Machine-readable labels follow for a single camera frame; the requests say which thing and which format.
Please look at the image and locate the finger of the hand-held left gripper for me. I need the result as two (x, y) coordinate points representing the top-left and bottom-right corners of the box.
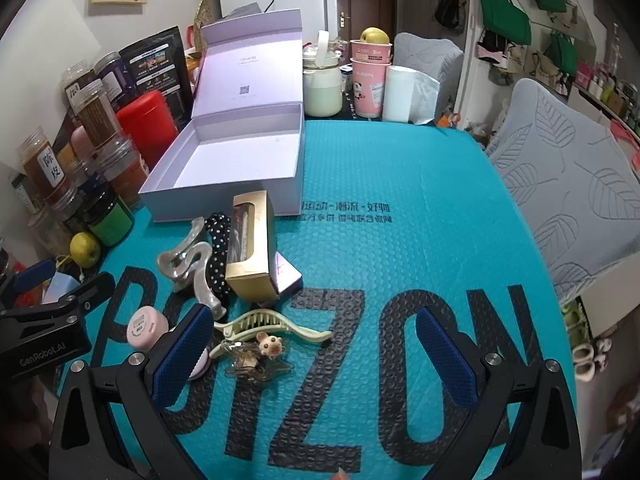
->
(42, 271), (117, 319)
(0, 260), (57, 311)

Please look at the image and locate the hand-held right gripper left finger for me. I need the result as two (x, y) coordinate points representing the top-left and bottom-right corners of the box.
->
(50, 304), (236, 480)

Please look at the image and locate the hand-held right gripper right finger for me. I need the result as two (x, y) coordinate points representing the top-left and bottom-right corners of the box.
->
(415, 305), (583, 480)

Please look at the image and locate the pink round compact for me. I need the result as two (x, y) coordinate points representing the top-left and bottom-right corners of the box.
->
(127, 306), (170, 353)
(187, 347), (209, 381)

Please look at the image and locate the mouse charm hair clip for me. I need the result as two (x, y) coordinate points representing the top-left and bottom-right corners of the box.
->
(255, 332), (287, 360)

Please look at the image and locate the pearly wavy hair claw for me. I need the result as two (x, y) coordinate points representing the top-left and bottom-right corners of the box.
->
(156, 216), (228, 321)

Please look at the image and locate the gold windowed box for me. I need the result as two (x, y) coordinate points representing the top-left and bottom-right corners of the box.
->
(225, 191), (281, 301)

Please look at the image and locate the black polka-dot scrunchie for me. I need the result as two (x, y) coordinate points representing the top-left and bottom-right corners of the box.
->
(202, 211), (236, 307)

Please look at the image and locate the pale green hair claw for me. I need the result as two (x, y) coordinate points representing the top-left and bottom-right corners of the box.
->
(209, 308), (335, 359)

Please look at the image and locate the small purple box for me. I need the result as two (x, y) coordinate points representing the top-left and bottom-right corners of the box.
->
(260, 252), (303, 307)

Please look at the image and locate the lavender gift box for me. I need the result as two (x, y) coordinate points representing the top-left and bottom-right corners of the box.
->
(137, 8), (307, 223)

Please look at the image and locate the green jar with black lid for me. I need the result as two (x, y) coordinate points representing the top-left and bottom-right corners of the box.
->
(75, 195), (135, 247)

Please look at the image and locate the teal bubble mailer mat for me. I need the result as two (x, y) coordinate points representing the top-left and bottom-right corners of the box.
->
(55, 119), (576, 480)

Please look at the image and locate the white plush slipper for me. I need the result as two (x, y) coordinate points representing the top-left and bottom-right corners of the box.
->
(575, 337), (613, 361)
(571, 357), (596, 383)

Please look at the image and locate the pink bottle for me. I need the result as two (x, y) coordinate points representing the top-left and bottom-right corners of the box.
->
(70, 126), (95, 162)

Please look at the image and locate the group of clear plastic jars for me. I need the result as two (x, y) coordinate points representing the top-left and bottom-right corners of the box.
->
(10, 51), (151, 261)

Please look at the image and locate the red canister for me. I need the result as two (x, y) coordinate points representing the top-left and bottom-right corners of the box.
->
(116, 90), (180, 171)

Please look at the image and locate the grey leaf covered chair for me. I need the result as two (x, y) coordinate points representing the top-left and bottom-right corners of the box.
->
(487, 77), (640, 301)

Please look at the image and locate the black food pouch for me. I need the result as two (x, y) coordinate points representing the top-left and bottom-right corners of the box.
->
(119, 26), (194, 121)

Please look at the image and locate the white bag roll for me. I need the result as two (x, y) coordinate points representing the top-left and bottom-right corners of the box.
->
(382, 65), (441, 126)

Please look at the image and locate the pink panda paper cup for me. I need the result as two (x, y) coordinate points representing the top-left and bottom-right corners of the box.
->
(349, 57), (392, 122)

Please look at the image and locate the woven straw fan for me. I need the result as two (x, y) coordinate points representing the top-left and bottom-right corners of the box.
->
(194, 0), (212, 53)

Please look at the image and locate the row of small bottles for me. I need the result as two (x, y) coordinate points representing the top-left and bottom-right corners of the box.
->
(575, 60), (640, 131)

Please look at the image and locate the grey plastic bag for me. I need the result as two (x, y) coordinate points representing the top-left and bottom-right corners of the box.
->
(220, 2), (266, 23)

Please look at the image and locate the yellow pear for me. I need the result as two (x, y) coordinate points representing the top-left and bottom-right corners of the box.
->
(360, 26), (391, 46)

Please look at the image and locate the green tote bag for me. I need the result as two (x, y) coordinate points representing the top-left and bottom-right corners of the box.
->
(479, 0), (532, 46)

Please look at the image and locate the black hanging bag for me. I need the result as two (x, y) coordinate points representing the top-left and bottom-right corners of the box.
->
(434, 0), (466, 36)

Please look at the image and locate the brown door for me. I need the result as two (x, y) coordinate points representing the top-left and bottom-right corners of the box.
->
(334, 0), (397, 43)

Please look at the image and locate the white refrigerator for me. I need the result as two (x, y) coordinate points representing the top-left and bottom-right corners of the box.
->
(218, 0), (338, 43)

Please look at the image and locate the white jug with handle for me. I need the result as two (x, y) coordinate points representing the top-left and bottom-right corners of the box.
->
(302, 30), (346, 117)

